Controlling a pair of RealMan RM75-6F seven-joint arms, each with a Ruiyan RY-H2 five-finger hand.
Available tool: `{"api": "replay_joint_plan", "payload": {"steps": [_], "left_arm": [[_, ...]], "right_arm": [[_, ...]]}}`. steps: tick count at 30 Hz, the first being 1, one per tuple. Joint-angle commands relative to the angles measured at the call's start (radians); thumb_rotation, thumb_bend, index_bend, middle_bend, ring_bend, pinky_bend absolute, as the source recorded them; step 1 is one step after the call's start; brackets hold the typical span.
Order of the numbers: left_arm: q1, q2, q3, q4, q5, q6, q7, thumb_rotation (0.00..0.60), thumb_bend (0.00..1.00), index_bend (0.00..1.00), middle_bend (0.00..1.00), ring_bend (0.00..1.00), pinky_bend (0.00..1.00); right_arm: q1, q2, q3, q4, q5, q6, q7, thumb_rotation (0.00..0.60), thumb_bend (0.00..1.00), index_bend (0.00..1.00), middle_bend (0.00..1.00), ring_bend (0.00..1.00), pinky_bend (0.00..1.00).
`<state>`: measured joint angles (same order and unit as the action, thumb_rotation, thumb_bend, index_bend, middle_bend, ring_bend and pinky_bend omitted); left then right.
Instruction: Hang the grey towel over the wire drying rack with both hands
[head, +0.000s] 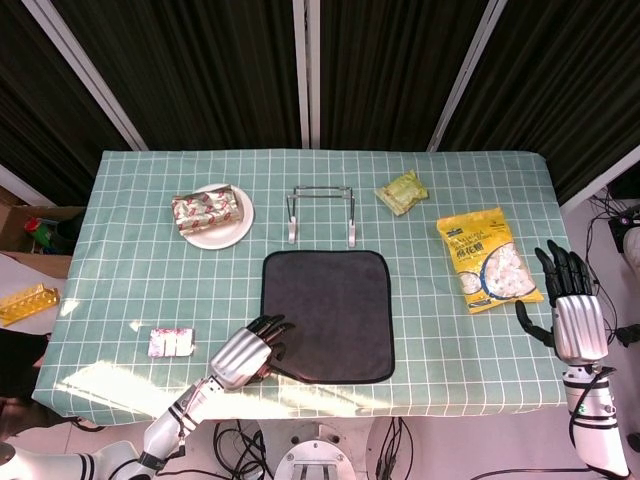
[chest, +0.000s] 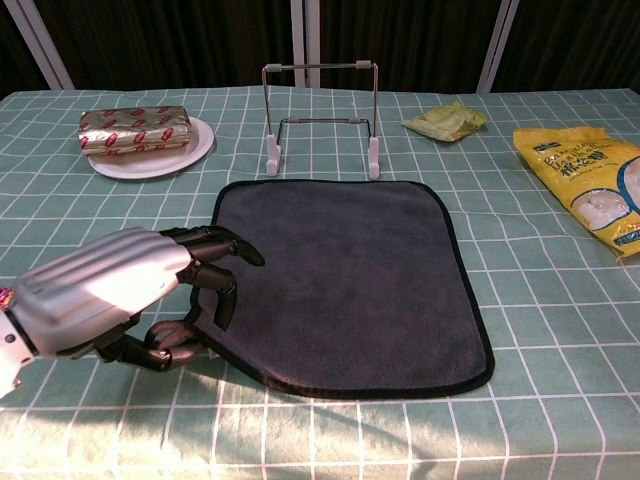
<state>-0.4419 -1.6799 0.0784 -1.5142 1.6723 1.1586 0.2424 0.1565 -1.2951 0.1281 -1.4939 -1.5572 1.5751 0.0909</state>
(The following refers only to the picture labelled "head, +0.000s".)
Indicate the dark grey cloth mat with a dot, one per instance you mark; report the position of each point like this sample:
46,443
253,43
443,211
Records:
327,315

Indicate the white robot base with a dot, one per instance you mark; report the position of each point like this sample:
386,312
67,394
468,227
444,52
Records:
315,450

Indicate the green snack packet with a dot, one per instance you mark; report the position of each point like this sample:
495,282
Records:
402,194

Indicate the white paper plate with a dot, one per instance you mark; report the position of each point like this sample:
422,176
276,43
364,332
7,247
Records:
235,232

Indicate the black curtain panel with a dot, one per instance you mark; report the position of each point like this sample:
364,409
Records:
565,90
30,100
390,70
200,70

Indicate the brown cardboard box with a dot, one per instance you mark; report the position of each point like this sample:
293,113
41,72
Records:
15,220

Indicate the green red bottle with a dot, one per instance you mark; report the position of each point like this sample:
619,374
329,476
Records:
39,232

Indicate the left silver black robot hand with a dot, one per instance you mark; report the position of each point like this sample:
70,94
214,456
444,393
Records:
242,357

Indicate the green checkered tablecloth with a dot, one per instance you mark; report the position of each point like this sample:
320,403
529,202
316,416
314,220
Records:
150,280

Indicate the white frame post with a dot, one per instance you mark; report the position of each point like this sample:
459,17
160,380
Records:
306,75
85,72
465,75

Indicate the pink patterned tissue pack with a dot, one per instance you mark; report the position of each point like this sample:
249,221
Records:
171,342

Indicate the yellow marshmallow bag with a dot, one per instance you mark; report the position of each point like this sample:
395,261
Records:
487,260

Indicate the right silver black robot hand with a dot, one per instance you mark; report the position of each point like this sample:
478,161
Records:
577,325

